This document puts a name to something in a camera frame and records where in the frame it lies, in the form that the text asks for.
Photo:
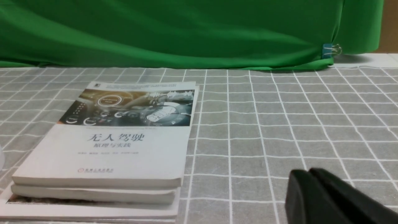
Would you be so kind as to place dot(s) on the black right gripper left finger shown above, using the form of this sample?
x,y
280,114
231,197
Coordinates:
x,y
307,202

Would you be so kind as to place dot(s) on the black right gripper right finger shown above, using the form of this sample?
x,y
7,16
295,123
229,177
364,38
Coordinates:
x,y
356,206

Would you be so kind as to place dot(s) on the grey checked tablecloth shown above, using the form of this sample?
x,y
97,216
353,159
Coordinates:
x,y
250,129

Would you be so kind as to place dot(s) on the blue binder clip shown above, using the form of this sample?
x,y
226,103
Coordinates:
x,y
330,50

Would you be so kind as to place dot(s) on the white middle book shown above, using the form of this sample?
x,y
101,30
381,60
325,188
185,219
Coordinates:
x,y
148,196

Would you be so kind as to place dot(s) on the white book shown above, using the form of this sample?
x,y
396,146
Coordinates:
x,y
148,196
14,207
116,135

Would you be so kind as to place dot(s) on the white top book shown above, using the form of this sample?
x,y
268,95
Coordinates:
x,y
116,135

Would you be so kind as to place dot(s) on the green backdrop cloth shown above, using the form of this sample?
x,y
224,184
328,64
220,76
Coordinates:
x,y
185,34

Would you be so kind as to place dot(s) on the white bottom book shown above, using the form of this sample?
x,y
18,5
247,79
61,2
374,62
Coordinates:
x,y
14,207

